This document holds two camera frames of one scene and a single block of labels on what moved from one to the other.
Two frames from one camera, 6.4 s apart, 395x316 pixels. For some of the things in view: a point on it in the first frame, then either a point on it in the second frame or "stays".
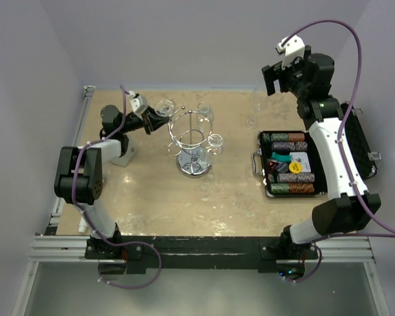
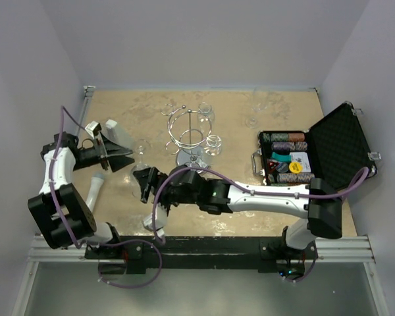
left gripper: x=155 y=120 -> x=114 y=151
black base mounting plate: x=198 y=254 stays
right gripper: x=272 y=74 -> x=148 y=179
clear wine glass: x=259 y=101 stays
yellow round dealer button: x=295 y=167 stays
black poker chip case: x=290 y=165 stays
